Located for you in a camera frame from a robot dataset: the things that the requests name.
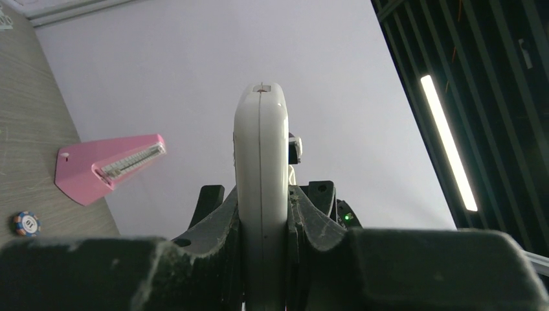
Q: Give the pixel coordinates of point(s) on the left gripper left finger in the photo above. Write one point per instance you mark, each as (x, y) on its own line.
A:
(199, 270)

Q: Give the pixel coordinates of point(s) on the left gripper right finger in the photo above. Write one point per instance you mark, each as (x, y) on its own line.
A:
(333, 268)

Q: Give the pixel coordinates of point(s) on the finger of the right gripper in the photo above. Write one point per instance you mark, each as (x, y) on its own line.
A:
(209, 199)
(322, 196)

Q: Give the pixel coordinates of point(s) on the white remote control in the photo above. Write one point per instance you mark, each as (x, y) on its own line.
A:
(261, 155)

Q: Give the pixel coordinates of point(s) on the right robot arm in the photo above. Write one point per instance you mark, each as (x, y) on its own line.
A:
(344, 214)

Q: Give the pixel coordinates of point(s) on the pink metronome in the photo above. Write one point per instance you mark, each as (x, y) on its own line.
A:
(89, 171)

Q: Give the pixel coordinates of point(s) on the poker chip right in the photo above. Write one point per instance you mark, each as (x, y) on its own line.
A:
(26, 223)

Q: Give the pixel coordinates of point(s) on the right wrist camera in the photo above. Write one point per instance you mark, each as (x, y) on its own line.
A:
(295, 149)

